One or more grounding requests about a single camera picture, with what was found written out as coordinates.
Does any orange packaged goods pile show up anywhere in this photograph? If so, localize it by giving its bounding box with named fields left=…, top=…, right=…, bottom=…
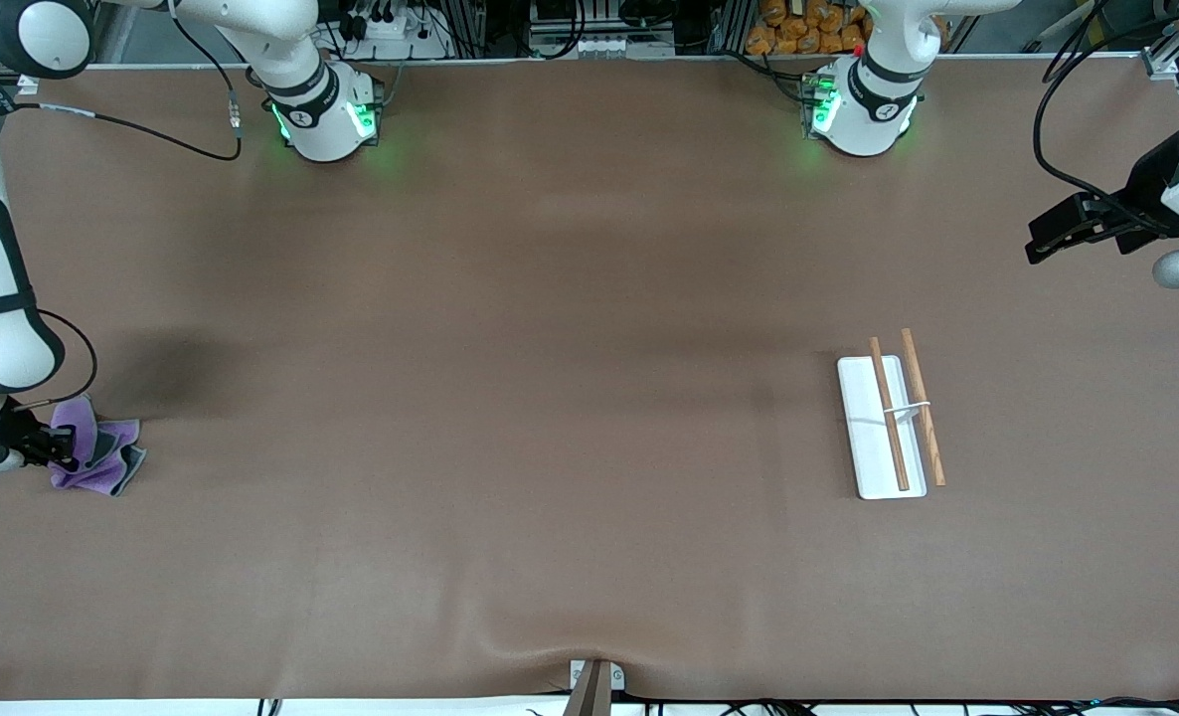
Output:
left=746, top=0, right=871, bottom=56

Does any brown table cover mat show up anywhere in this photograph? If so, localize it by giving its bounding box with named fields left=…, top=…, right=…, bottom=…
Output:
left=0, top=55, right=1179, bottom=702

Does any purple fleece towel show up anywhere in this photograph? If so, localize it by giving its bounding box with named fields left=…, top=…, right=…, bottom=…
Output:
left=50, top=396, right=146, bottom=496

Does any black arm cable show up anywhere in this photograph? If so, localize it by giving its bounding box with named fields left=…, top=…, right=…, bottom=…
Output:
left=1033, top=0, right=1179, bottom=240
left=0, top=0, right=245, bottom=411

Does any white terminal block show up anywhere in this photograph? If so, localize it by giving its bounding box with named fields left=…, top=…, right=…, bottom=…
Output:
left=572, top=35, right=676, bottom=59

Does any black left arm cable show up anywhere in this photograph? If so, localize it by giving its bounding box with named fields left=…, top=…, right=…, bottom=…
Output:
left=1033, top=0, right=1179, bottom=240

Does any white power strip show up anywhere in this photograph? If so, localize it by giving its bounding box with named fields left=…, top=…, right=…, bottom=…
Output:
left=336, top=5, right=448, bottom=61

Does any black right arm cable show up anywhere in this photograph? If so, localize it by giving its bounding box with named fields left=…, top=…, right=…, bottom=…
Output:
left=0, top=0, right=245, bottom=411

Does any aluminium frame profile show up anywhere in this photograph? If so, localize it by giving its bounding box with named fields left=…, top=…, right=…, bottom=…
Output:
left=1143, top=15, right=1179, bottom=81

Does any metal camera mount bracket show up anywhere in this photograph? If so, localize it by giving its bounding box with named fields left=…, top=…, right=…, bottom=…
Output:
left=563, top=658, right=626, bottom=716

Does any white rectangular tray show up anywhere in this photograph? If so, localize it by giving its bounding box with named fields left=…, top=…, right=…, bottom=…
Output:
left=837, top=328, right=946, bottom=500

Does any black electronics box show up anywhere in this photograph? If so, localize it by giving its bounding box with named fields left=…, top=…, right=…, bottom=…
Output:
left=528, top=0, right=678, bottom=36

